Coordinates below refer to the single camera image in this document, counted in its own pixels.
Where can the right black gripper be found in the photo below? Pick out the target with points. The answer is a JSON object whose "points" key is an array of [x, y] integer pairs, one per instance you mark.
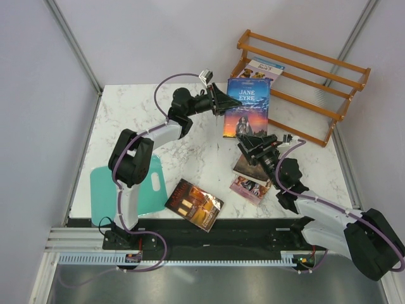
{"points": [[253, 160]]}

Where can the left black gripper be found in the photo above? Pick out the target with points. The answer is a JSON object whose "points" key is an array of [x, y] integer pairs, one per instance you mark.
{"points": [[222, 102]]}

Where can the Jane Eyre blue book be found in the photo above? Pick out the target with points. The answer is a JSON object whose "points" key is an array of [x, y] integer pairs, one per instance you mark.
{"points": [[251, 117]]}

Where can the dog cover Bark book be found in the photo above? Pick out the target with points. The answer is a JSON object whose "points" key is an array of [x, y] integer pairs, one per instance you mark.
{"points": [[259, 68]]}

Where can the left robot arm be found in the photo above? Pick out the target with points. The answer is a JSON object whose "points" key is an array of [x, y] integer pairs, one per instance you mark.
{"points": [[130, 160]]}

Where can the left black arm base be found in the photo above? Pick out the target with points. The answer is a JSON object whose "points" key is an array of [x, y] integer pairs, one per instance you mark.
{"points": [[118, 239]]}

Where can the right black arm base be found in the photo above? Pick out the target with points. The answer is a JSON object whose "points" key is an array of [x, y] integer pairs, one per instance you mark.
{"points": [[288, 240]]}

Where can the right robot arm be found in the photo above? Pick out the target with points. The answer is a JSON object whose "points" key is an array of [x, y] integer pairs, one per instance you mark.
{"points": [[364, 237]]}

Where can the Tale of Two Cities book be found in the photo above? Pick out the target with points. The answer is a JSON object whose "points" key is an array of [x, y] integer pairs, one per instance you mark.
{"points": [[253, 173]]}

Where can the pink illustrated children book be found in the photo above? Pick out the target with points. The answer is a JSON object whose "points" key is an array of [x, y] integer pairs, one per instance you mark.
{"points": [[250, 190]]}

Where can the dark orange glossy book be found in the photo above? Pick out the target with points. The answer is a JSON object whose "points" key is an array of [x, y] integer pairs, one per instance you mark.
{"points": [[194, 205]]}

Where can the orange wooden tiered rack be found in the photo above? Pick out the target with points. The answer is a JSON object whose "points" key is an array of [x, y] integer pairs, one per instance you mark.
{"points": [[313, 81]]}

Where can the teal plastic file folder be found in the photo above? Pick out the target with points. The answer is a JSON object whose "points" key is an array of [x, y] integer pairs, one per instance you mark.
{"points": [[103, 192]]}

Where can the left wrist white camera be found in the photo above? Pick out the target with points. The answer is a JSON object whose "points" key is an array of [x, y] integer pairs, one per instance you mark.
{"points": [[205, 76]]}

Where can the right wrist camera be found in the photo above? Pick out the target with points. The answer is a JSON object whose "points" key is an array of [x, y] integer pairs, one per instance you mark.
{"points": [[289, 139]]}

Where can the right slotted cable duct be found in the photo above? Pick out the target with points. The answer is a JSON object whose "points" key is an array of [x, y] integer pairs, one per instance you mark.
{"points": [[306, 259]]}

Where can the slotted cable duct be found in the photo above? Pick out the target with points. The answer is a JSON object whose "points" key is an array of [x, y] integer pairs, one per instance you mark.
{"points": [[119, 259], [306, 259]]}

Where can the left slotted cable duct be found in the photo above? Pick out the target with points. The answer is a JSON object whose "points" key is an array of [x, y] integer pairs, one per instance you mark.
{"points": [[119, 259]]}

